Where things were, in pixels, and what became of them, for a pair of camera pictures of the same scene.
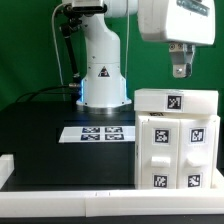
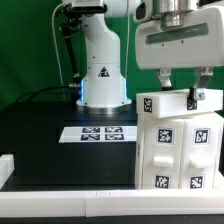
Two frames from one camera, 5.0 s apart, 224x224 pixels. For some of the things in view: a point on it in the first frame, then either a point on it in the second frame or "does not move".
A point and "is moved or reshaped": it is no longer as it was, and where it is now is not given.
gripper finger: (181, 57) to (202, 79)
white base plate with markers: (98, 134) does not move
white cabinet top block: (170, 100) is moved or reshaped
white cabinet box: (176, 150) does not move
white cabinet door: (161, 159) does not move
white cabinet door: (197, 153) does not move
